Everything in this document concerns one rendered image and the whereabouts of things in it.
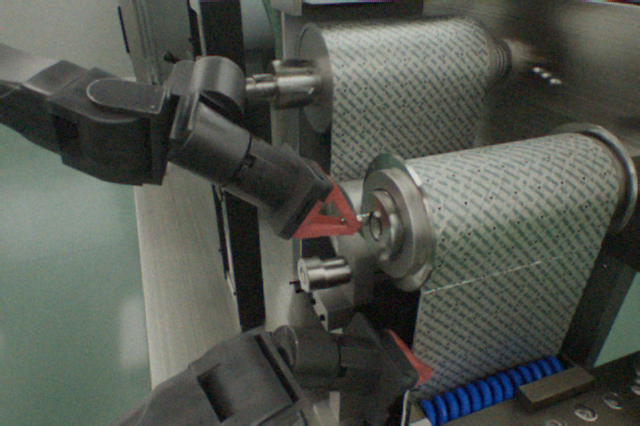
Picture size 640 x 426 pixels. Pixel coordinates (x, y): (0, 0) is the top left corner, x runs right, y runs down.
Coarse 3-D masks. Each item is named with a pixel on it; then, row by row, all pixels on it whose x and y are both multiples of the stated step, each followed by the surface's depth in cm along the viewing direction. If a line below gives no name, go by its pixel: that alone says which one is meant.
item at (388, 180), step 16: (368, 176) 50; (384, 176) 46; (400, 192) 44; (400, 208) 44; (416, 208) 43; (416, 224) 43; (416, 240) 43; (400, 256) 46; (416, 256) 44; (400, 272) 47
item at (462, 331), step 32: (576, 256) 52; (448, 288) 47; (480, 288) 49; (512, 288) 51; (544, 288) 53; (576, 288) 56; (448, 320) 50; (480, 320) 52; (512, 320) 54; (544, 320) 57; (416, 352) 51; (448, 352) 53; (480, 352) 55; (512, 352) 58; (544, 352) 61; (448, 384) 56
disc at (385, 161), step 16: (384, 160) 47; (400, 160) 44; (400, 176) 45; (416, 176) 43; (416, 192) 43; (432, 224) 41; (432, 240) 42; (432, 256) 42; (384, 272) 52; (416, 272) 45; (400, 288) 49; (416, 288) 46
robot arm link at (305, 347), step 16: (272, 336) 45; (288, 336) 43; (304, 336) 43; (320, 336) 44; (288, 352) 42; (304, 352) 41; (320, 352) 42; (336, 352) 44; (288, 368) 41; (304, 368) 41; (320, 368) 42; (336, 368) 43; (304, 384) 42; (320, 384) 43
